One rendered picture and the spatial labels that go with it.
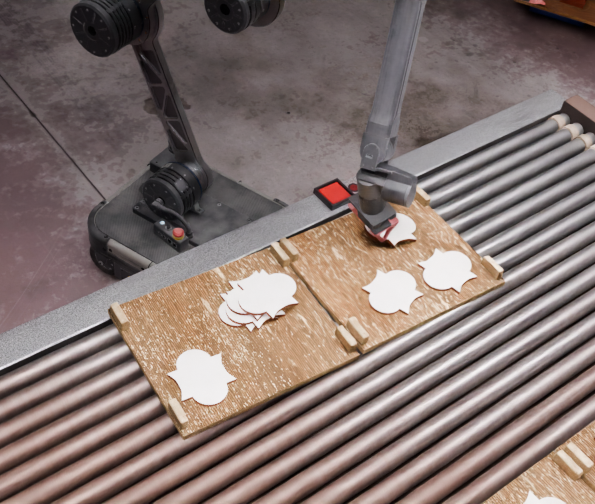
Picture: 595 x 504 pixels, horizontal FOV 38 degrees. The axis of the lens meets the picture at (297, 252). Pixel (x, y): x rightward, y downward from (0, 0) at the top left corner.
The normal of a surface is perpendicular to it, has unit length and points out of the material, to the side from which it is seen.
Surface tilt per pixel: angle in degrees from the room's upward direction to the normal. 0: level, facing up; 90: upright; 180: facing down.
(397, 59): 64
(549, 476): 0
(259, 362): 0
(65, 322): 0
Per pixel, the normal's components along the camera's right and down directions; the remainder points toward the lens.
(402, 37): -0.39, 0.24
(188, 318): 0.11, -0.68
